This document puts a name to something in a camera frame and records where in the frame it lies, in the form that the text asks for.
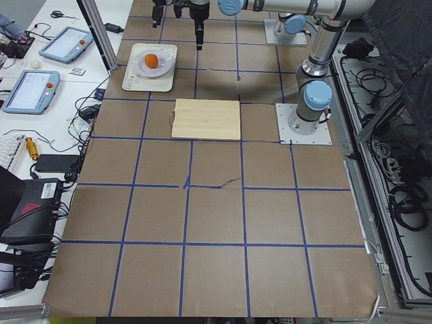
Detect white keyboard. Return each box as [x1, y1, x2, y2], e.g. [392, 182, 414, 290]
[0, 134, 26, 172]

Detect bamboo cutting board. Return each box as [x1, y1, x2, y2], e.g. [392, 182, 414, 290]
[171, 99, 241, 140]

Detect black power brick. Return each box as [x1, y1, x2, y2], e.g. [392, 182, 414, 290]
[34, 154, 78, 173]

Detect teach pendant lower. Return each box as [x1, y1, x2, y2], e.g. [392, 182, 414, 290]
[1, 70, 60, 115]

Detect white round plate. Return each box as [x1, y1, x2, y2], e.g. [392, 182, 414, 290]
[132, 49, 173, 78]

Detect teach pendant upper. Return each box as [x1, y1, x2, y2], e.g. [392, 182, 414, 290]
[38, 26, 93, 63]

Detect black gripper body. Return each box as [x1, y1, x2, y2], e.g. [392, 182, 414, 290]
[152, 0, 165, 20]
[189, 5, 210, 24]

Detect black power adapter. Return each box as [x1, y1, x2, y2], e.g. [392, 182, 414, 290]
[104, 23, 124, 34]

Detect small card box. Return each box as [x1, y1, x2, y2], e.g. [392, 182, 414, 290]
[70, 67, 86, 76]

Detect cream bear tray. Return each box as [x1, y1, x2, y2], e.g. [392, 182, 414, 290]
[122, 43, 178, 92]

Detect gold cylinder tool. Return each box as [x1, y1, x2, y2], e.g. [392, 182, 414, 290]
[26, 137, 39, 161]

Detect aluminium frame post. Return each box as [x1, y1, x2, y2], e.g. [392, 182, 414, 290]
[76, 0, 119, 72]

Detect black computer box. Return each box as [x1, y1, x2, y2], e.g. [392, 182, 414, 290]
[1, 178, 62, 246]

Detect teach pendant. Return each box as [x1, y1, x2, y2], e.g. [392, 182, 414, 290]
[38, 26, 93, 63]
[1, 70, 60, 115]

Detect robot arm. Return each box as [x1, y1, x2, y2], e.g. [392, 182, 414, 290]
[178, 1, 346, 51]
[217, 1, 374, 127]

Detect orange fruit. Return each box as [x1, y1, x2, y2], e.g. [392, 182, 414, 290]
[144, 53, 159, 69]

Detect black scissors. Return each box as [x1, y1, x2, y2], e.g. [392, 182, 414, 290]
[50, 10, 64, 18]

